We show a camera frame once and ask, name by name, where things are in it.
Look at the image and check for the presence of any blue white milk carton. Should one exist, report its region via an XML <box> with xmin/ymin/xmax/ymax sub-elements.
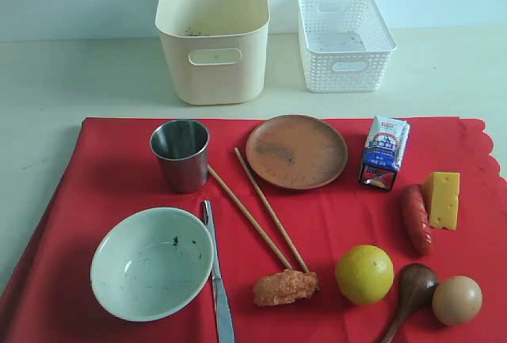
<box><xmin>359</xmin><ymin>116</ymin><xmax>410</xmax><ymax>191</ymax></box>

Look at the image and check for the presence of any fried chicken piece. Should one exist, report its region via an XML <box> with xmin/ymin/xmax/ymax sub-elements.
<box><xmin>253</xmin><ymin>269</ymin><xmax>319</xmax><ymax>307</ymax></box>

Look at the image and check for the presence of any red sausage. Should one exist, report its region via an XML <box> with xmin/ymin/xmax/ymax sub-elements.
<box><xmin>401</xmin><ymin>185</ymin><xmax>433</xmax><ymax>256</ymax></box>

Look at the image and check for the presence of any yellow cheese wedge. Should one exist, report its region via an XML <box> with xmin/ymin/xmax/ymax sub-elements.
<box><xmin>421</xmin><ymin>172</ymin><xmax>460</xmax><ymax>231</ymax></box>

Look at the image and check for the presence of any right wooden chopstick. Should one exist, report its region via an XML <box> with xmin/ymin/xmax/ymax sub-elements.
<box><xmin>234</xmin><ymin>147</ymin><xmax>310</xmax><ymax>272</ymax></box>

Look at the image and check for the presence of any wooden chopstick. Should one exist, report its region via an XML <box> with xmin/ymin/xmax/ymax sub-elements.
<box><xmin>234</xmin><ymin>147</ymin><xmax>310</xmax><ymax>272</ymax></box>
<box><xmin>208</xmin><ymin>165</ymin><xmax>292</xmax><ymax>269</ymax></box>

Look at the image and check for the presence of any brown wooden plate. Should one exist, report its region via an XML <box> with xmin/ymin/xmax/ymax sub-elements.
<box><xmin>245</xmin><ymin>115</ymin><xmax>349</xmax><ymax>190</ymax></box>

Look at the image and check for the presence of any left wooden chopstick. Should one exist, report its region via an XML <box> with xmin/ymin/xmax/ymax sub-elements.
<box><xmin>208</xmin><ymin>165</ymin><xmax>292</xmax><ymax>269</ymax></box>

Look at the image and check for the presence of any stainless steel cup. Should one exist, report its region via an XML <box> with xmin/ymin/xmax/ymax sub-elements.
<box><xmin>150</xmin><ymin>119</ymin><xmax>211</xmax><ymax>193</ymax></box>

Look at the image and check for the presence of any red tablecloth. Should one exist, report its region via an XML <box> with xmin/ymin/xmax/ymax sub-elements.
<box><xmin>1</xmin><ymin>117</ymin><xmax>506</xmax><ymax>342</ymax></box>

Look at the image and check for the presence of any cream plastic bin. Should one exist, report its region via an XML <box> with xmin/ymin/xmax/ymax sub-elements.
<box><xmin>155</xmin><ymin>0</ymin><xmax>270</xmax><ymax>105</ymax></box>

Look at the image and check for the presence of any white perforated plastic basket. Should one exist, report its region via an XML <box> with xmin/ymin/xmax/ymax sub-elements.
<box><xmin>298</xmin><ymin>0</ymin><xmax>397</xmax><ymax>93</ymax></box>

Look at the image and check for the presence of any pale green bowl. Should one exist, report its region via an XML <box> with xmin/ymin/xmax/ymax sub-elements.
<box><xmin>90</xmin><ymin>207</ymin><xmax>215</xmax><ymax>322</ymax></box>

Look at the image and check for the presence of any metal table knife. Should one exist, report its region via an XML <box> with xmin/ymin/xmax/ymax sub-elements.
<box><xmin>203</xmin><ymin>200</ymin><xmax>235</xmax><ymax>343</ymax></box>

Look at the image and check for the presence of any dark wooden spoon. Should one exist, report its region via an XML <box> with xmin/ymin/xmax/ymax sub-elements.
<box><xmin>380</xmin><ymin>263</ymin><xmax>439</xmax><ymax>343</ymax></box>

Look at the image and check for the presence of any brown egg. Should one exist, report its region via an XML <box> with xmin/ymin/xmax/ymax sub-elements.
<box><xmin>432</xmin><ymin>276</ymin><xmax>482</xmax><ymax>326</ymax></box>

